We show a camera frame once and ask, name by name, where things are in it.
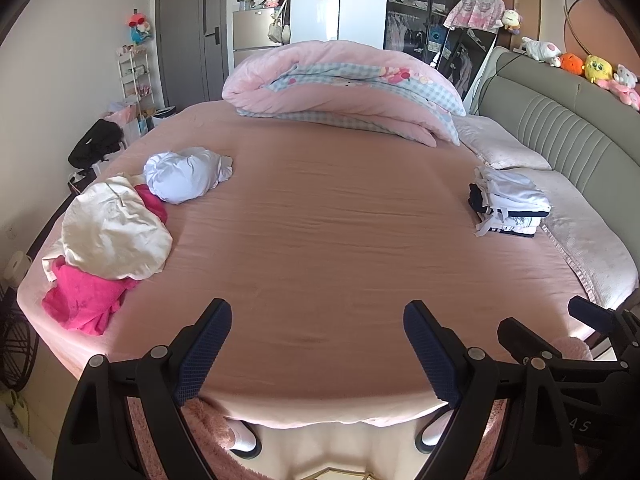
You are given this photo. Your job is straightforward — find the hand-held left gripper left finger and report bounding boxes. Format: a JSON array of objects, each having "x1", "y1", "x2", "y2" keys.
[{"x1": 52, "y1": 298, "x2": 233, "y2": 480}]

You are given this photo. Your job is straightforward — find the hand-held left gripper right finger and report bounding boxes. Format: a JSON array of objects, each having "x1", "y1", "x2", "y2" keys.
[{"x1": 404, "y1": 300, "x2": 593, "y2": 480}]

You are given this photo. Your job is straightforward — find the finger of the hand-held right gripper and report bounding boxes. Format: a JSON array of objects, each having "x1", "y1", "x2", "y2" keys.
[
  {"x1": 568, "y1": 296, "x2": 640, "y2": 356},
  {"x1": 497, "y1": 317, "x2": 626, "y2": 373}
]

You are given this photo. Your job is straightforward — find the white shirt navy trim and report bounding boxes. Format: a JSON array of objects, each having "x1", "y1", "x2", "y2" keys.
[{"x1": 143, "y1": 146, "x2": 234, "y2": 205}]

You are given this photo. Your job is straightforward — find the stack of folded clothes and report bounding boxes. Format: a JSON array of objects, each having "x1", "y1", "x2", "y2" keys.
[{"x1": 467, "y1": 165, "x2": 552, "y2": 237}]

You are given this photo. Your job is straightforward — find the person's right foot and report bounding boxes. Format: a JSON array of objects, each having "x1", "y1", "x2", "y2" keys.
[{"x1": 415, "y1": 410, "x2": 453, "y2": 454}]

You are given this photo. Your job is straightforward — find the person's foot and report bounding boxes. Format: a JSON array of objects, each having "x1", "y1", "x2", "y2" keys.
[
  {"x1": 227, "y1": 420, "x2": 262, "y2": 459},
  {"x1": 415, "y1": 410, "x2": 453, "y2": 454}
]

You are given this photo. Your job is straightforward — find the person's left foot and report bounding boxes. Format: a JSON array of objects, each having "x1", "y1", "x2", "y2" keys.
[{"x1": 227, "y1": 420, "x2": 262, "y2": 459}]

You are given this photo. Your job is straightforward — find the hot pink garment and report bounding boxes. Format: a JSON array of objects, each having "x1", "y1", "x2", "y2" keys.
[{"x1": 41, "y1": 183, "x2": 169, "y2": 337}]

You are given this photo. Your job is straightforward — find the cream garment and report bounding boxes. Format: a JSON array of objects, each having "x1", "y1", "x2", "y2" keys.
[{"x1": 41, "y1": 172, "x2": 173, "y2": 283}]

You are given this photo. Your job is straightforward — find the pink round bed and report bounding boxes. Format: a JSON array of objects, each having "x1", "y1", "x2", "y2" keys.
[{"x1": 16, "y1": 100, "x2": 601, "y2": 428}]

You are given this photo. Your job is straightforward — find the black bag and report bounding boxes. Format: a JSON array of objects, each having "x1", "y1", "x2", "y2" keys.
[{"x1": 67, "y1": 119, "x2": 125, "y2": 168}]

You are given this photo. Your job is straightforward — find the white cat plush toy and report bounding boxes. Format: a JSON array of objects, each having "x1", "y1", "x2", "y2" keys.
[{"x1": 614, "y1": 64, "x2": 640, "y2": 88}]

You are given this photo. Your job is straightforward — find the white shelf rack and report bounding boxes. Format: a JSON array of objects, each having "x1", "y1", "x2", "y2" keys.
[{"x1": 116, "y1": 45, "x2": 153, "y2": 136}]

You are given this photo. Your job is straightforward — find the pink checked duvet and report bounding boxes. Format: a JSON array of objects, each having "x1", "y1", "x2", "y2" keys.
[{"x1": 221, "y1": 40, "x2": 468, "y2": 148}]

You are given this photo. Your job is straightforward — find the grey door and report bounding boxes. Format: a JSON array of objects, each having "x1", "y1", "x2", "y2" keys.
[{"x1": 155, "y1": 0, "x2": 229, "y2": 111}]

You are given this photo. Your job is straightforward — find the silver fridge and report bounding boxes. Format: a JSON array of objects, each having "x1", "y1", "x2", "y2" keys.
[{"x1": 231, "y1": 7, "x2": 291, "y2": 68}]

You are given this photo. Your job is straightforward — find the pink printed garment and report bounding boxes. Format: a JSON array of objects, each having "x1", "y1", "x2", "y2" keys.
[{"x1": 444, "y1": 0, "x2": 506, "y2": 31}]

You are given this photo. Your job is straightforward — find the beige handbag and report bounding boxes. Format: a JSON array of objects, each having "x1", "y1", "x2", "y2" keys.
[{"x1": 266, "y1": 12, "x2": 286, "y2": 45}]

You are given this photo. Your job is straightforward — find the red blue plush toy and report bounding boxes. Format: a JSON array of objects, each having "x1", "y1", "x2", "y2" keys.
[{"x1": 129, "y1": 8, "x2": 153, "y2": 46}]

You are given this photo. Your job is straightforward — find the white wardrobe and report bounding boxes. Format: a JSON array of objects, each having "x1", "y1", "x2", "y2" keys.
[{"x1": 291, "y1": 0, "x2": 390, "y2": 48}]

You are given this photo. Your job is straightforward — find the gold wire basket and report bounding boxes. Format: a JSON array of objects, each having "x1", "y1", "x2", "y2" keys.
[{"x1": 295, "y1": 465, "x2": 386, "y2": 480}]

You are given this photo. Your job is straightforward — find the black wire fan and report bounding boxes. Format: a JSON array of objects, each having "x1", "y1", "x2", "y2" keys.
[{"x1": 0, "y1": 300, "x2": 38, "y2": 391}]

